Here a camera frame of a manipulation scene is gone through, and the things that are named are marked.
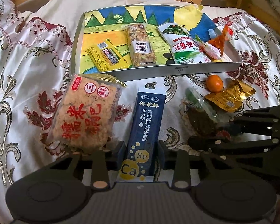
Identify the dark blue milk powder box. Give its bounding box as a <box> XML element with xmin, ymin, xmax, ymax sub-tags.
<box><xmin>117</xmin><ymin>88</ymin><xmax>166</xmax><ymax>182</ymax></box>

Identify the rice cracker snack bag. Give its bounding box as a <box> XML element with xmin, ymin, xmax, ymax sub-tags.
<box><xmin>47</xmin><ymin>73</ymin><xmax>126</xmax><ymax>153</ymax></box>

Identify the green dark snack packet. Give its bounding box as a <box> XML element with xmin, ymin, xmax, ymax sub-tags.
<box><xmin>185</xmin><ymin>88</ymin><xmax>220</xmax><ymax>138</ymax></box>

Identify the yellow snack bar packet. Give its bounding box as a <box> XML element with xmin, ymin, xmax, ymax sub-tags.
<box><xmin>86</xmin><ymin>39</ymin><xmax>130</xmax><ymax>72</ymax></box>

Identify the white green pickle packet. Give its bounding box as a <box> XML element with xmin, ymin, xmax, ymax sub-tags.
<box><xmin>157</xmin><ymin>22</ymin><xmax>211</xmax><ymax>64</ymax></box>

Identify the nut mix bar packet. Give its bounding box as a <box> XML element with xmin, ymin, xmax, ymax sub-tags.
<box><xmin>125</xmin><ymin>23</ymin><xmax>157</xmax><ymax>67</ymax></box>

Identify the orange red sauce packet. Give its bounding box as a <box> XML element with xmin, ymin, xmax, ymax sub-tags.
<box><xmin>208</xmin><ymin>24</ymin><xmax>234</xmax><ymax>56</ymax></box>

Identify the gold foil snack packet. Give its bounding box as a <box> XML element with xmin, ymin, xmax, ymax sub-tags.
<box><xmin>204</xmin><ymin>79</ymin><xmax>255</xmax><ymax>113</ymax></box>

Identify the small orange tangerine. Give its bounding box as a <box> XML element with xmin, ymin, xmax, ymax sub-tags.
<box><xmin>206</xmin><ymin>75</ymin><xmax>223</xmax><ymax>93</ymax></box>

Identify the pink white candy packet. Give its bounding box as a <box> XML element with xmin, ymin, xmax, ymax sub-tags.
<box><xmin>195</xmin><ymin>34</ymin><xmax>222</xmax><ymax>60</ymax></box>

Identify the grey tray with painted lining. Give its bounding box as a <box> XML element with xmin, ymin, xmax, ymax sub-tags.
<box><xmin>70</xmin><ymin>5</ymin><xmax>242</xmax><ymax>81</ymax></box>

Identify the floral satin bed cover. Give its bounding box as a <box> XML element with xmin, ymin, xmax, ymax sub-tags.
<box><xmin>0</xmin><ymin>0</ymin><xmax>280</xmax><ymax>223</ymax></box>

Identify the cream blanket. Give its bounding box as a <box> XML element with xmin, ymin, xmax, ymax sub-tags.
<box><xmin>16</xmin><ymin>0</ymin><xmax>246</xmax><ymax>37</ymax></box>

